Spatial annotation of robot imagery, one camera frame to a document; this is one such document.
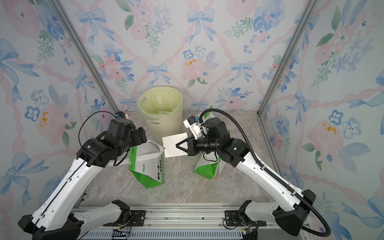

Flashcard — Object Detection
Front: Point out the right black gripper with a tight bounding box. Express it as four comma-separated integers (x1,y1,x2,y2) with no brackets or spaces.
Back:
177,134,221,155

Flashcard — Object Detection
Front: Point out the white paper receipt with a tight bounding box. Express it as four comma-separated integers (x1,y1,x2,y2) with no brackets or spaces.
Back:
162,133,188,158

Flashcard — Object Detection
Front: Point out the green white paper bag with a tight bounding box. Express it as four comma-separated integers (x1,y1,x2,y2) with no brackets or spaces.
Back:
194,152,225,180
196,112,215,122
110,140,166,189

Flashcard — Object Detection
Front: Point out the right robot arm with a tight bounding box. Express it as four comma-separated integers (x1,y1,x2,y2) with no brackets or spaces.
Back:
164,117,317,236

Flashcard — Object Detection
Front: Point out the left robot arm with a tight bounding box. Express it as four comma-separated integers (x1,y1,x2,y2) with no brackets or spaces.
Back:
18,118,147,240

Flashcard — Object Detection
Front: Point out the cream plastic trash bin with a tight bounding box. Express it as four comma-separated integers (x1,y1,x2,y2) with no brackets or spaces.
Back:
136,86,184,142

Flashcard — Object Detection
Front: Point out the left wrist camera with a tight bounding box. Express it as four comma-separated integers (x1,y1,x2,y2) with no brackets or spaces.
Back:
115,111,129,119

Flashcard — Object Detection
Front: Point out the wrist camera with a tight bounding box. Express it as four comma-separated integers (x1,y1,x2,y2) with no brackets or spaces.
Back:
115,111,129,119
183,116,207,140

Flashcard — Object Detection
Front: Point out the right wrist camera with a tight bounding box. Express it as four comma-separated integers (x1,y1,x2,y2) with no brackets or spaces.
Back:
183,116,207,140

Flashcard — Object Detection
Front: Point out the left aluminium corner post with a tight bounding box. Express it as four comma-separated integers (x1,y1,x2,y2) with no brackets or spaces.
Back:
48,0,119,113

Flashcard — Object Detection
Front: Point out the aluminium corner post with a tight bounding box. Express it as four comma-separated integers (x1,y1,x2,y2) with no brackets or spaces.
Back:
48,0,119,113
257,0,319,116

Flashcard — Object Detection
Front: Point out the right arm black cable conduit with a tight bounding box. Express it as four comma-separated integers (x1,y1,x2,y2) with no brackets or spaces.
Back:
198,108,332,238

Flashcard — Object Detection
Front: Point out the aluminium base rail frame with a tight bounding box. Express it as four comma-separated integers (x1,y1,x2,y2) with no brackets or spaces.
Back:
72,204,315,240

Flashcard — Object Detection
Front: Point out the right aluminium corner post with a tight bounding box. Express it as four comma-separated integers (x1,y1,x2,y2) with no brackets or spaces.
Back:
257,0,319,116

